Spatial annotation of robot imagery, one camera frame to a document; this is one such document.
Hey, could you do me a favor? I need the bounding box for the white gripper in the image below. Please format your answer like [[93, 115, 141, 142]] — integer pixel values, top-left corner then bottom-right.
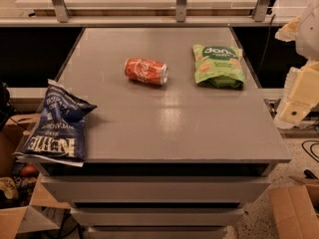
[[274, 0, 319, 129]]

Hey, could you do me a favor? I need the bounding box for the red coke can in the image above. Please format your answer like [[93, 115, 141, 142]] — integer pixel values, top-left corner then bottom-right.
[[125, 58, 167, 86]]

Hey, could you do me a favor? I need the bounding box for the green snack bag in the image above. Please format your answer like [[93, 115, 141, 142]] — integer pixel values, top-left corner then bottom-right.
[[192, 44, 246, 89]]

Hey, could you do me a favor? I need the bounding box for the grey drawer cabinet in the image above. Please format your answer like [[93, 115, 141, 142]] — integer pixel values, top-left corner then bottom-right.
[[42, 28, 291, 239]]

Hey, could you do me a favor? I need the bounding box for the cardboard box right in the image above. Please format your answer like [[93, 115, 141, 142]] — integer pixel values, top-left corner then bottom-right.
[[268, 177, 319, 239]]

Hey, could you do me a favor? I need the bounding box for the cardboard box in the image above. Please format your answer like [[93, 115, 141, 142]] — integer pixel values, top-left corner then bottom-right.
[[268, 177, 319, 239], [0, 114, 69, 239]]

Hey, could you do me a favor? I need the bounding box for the blue chip bag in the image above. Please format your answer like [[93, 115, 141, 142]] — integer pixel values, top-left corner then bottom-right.
[[16, 80, 97, 167]]

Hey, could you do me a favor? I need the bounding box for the cardboard box left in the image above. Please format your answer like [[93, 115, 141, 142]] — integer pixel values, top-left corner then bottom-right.
[[0, 114, 69, 239]]

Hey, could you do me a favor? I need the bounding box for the metal shelf frame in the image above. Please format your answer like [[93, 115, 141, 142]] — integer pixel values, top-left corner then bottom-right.
[[0, 0, 300, 27]]

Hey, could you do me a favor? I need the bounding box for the black cable on floor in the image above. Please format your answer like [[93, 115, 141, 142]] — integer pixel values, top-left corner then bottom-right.
[[301, 138, 319, 164]]

